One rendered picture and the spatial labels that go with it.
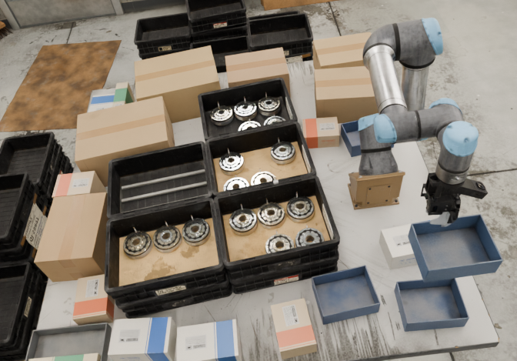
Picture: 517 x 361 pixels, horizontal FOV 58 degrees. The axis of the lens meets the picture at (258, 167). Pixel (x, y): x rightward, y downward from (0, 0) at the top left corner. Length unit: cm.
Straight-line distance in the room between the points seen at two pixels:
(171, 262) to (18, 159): 160
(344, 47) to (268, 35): 90
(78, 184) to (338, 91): 121
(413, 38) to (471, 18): 286
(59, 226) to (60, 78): 244
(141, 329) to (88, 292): 28
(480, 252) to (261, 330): 76
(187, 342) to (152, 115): 103
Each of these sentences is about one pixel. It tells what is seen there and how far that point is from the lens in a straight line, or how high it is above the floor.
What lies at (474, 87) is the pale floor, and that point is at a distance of 368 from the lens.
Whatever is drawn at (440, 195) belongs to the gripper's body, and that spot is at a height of 127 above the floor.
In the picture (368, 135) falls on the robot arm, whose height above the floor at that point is 98.
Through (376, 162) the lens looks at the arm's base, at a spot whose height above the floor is 92.
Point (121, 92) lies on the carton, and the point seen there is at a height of 82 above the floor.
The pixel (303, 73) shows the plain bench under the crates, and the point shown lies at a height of 70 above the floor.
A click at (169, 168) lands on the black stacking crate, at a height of 83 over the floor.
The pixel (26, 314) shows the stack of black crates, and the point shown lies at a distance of 256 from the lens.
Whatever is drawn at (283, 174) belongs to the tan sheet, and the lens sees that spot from 190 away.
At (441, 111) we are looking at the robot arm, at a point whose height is 145.
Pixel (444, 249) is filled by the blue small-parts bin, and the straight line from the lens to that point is 146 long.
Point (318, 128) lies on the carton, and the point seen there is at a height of 77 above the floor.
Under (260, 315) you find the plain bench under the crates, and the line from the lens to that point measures 174.
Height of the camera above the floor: 230
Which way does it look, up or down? 49 degrees down
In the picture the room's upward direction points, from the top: 9 degrees counter-clockwise
